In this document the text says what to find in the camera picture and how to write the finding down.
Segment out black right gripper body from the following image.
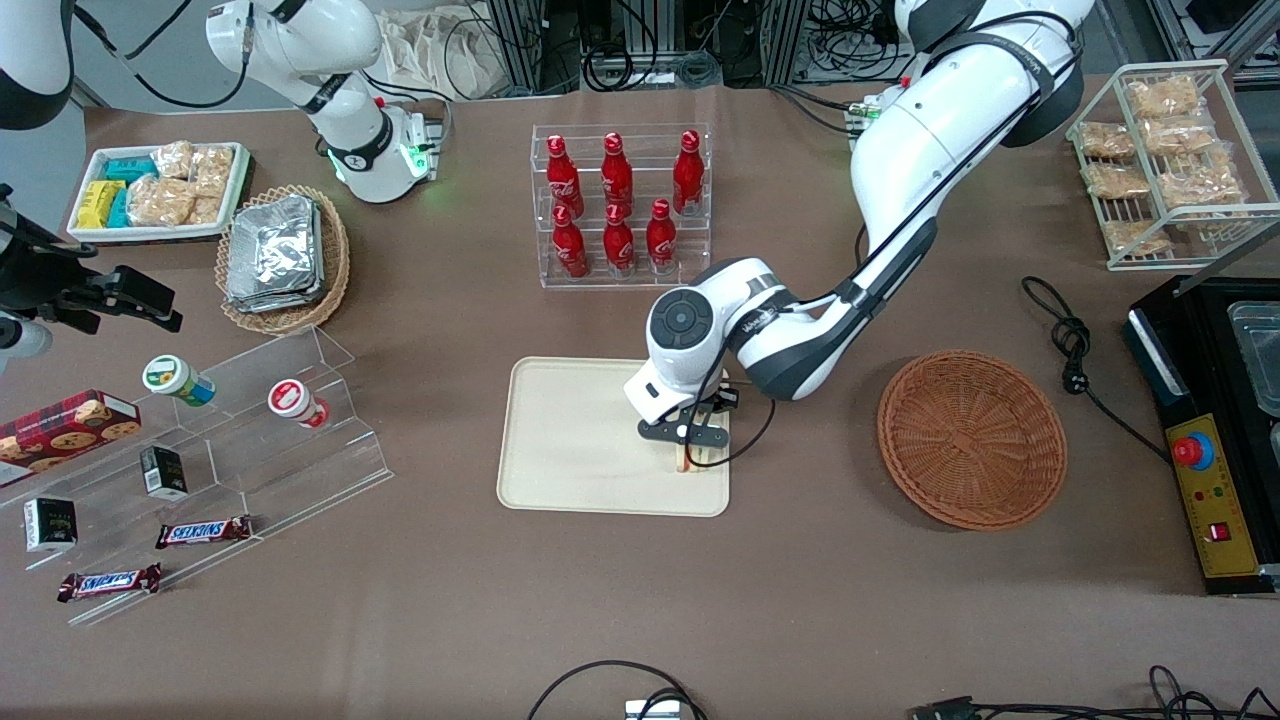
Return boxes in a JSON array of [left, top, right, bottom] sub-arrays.
[[0, 185, 101, 323]]

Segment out red cola bottle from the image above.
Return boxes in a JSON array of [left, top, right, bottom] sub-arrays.
[[602, 202, 637, 277], [546, 134, 585, 220], [645, 198, 679, 274], [671, 129, 705, 217], [552, 204, 590, 280], [601, 131, 635, 217]]

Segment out yellow snack packet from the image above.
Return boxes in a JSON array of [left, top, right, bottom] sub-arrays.
[[76, 179, 127, 230]]

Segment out green lid yogurt cup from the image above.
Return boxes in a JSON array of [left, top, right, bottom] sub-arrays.
[[141, 354, 217, 408]]

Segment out red cookie box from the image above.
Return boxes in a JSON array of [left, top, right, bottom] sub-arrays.
[[0, 389, 143, 475]]

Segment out brown snickers bar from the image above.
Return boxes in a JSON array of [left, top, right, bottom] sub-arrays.
[[155, 514, 254, 550], [56, 563, 163, 603]]

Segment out white wire rack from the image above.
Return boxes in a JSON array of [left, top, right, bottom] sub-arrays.
[[1065, 58, 1280, 273]]

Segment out oval wicker basket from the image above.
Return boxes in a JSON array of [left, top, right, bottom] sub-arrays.
[[214, 184, 352, 336]]

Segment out black appliance with yellow panel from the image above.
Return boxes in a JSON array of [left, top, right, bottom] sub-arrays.
[[1123, 274, 1280, 598]]

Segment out black looped cable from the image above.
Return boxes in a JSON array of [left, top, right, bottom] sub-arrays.
[[527, 659, 709, 720]]

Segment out clear acrylic stepped shelf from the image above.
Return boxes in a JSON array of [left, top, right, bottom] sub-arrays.
[[0, 324, 395, 629]]

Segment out aluminium frame post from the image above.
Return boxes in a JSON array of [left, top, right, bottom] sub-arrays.
[[758, 0, 813, 87], [488, 0, 583, 97]]

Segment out red lid yogurt cup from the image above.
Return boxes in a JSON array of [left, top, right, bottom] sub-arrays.
[[267, 378, 330, 430]]

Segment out black power cable with plug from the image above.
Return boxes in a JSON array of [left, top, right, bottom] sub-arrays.
[[1020, 275, 1173, 463]]

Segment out silver foil pack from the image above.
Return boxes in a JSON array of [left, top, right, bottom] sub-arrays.
[[227, 194, 323, 306], [226, 285, 327, 315]]

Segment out black tangled cables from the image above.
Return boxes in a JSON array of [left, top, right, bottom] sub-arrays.
[[908, 664, 1280, 720]]

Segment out small black carton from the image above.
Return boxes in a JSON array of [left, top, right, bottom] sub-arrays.
[[139, 445, 189, 501], [23, 496, 79, 554]]

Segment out bagged fried snack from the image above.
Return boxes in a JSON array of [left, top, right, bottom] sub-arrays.
[[1083, 163, 1152, 200], [1103, 219, 1173, 257], [1127, 76, 1200, 120], [1158, 164, 1247, 212], [1139, 118, 1218, 157], [1078, 121, 1137, 160]]

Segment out white rectangular snack tray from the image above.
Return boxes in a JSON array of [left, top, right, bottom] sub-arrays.
[[66, 141, 251, 244]]

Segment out round brown wicker basket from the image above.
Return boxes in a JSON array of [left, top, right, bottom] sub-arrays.
[[876, 348, 1069, 532]]

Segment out beige plastic tray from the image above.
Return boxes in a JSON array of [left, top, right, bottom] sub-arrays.
[[496, 356, 732, 519]]

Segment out clear plastic container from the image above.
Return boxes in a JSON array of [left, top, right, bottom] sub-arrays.
[[1226, 300, 1280, 419]]

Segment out clear acrylic bottle rack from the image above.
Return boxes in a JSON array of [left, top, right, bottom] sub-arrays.
[[531, 123, 713, 292]]

